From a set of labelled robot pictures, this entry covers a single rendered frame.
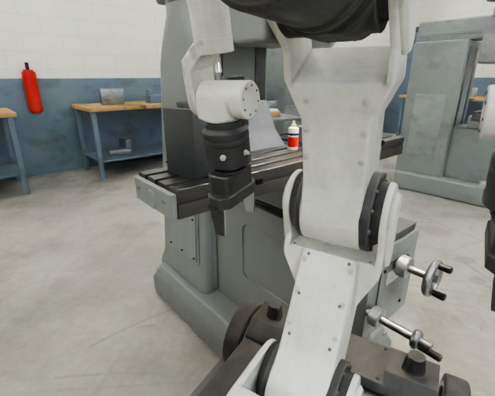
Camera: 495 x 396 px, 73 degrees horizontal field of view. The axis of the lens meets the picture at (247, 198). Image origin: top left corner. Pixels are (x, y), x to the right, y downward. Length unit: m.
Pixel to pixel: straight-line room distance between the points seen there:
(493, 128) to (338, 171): 0.20
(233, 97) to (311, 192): 0.21
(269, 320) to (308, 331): 0.32
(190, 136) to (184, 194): 0.15
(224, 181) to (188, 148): 0.30
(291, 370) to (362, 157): 0.39
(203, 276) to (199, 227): 0.26
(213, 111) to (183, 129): 0.32
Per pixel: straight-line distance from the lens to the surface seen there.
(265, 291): 1.46
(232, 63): 1.52
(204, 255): 1.67
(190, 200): 0.89
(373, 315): 1.12
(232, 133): 0.60
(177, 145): 0.95
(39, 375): 1.89
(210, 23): 0.59
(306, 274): 0.65
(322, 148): 0.54
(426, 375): 0.93
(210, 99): 0.61
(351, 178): 0.55
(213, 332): 1.67
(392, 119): 8.34
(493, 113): 0.48
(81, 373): 1.82
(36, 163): 5.17
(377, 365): 0.94
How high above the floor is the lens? 1.23
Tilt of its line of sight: 20 degrees down
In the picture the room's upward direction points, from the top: straight up
